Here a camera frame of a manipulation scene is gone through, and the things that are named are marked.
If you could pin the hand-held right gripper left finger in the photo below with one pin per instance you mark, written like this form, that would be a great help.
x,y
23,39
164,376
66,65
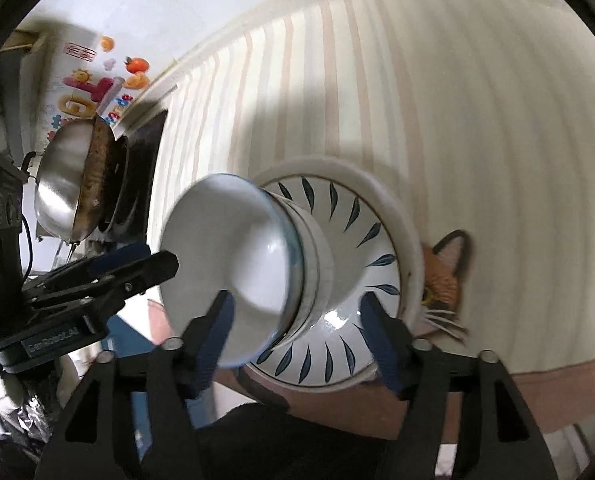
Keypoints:
x,y
217,330

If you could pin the large white plate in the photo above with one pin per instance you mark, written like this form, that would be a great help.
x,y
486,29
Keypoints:
x,y
413,265

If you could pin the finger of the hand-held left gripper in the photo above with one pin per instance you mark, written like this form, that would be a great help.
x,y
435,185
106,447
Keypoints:
x,y
112,260
147,270

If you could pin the crumpled foil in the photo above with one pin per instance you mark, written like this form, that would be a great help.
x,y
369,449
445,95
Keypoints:
x,y
27,415

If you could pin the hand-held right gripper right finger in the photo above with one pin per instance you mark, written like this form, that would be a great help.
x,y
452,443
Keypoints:
x,y
382,345

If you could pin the stainless steel wok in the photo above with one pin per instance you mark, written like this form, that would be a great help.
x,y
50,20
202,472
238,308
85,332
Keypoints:
x,y
60,175

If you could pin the white bowl blue rim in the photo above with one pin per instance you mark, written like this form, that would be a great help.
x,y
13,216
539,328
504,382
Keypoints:
x,y
227,240

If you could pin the fruit wall sticker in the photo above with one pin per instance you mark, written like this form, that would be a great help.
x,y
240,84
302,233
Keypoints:
x,y
82,85

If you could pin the blue leaf pattern plate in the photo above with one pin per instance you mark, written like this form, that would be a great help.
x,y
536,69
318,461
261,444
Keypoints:
x,y
350,260

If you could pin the striped tablecloth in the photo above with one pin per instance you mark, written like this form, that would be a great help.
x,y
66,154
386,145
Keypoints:
x,y
477,110

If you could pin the fox shaped coaster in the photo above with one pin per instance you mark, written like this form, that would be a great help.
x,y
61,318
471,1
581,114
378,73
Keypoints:
x,y
445,275

